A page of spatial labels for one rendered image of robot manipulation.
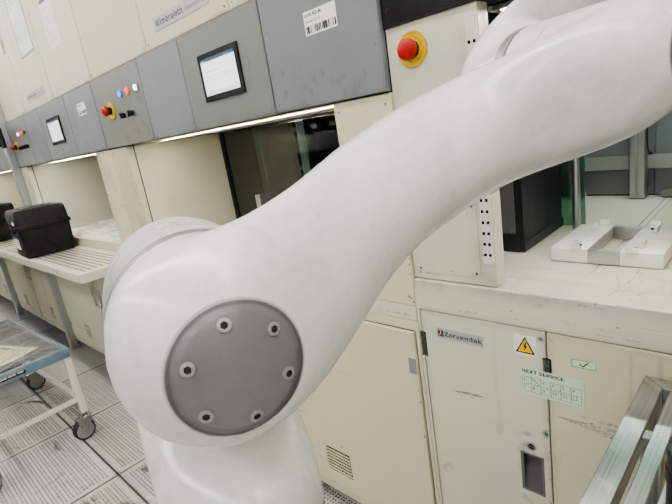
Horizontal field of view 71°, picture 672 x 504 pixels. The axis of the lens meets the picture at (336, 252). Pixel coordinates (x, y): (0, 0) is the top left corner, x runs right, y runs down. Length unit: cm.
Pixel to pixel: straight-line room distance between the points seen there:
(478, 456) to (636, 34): 101
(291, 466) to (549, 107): 33
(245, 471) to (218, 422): 11
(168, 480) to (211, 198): 197
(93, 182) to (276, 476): 338
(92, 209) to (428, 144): 338
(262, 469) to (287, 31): 104
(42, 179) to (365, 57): 279
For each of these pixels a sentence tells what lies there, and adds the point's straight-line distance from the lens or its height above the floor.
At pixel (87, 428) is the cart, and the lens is 265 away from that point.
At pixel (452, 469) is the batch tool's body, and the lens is 133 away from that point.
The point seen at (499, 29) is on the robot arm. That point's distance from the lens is 56.
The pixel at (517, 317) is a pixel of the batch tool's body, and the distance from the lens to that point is 101.
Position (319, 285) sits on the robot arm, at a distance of 27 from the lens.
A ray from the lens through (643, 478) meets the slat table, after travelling 75.
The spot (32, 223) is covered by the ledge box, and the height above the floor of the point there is 98.
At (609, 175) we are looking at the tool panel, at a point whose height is 93.
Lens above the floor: 123
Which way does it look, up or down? 15 degrees down
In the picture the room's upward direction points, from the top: 9 degrees counter-clockwise
